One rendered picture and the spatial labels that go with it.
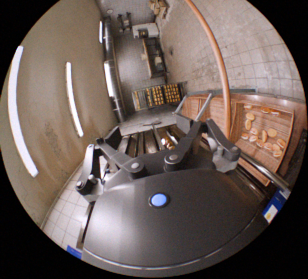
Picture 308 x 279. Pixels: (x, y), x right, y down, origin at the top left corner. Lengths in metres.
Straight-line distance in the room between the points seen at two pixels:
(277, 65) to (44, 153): 2.66
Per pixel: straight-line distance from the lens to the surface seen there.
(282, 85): 1.50
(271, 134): 0.91
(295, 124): 0.93
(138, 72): 5.45
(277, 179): 0.40
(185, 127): 0.17
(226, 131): 0.41
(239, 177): 0.82
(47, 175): 1.22
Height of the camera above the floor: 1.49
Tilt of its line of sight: 3 degrees down
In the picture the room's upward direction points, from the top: 103 degrees counter-clockwise
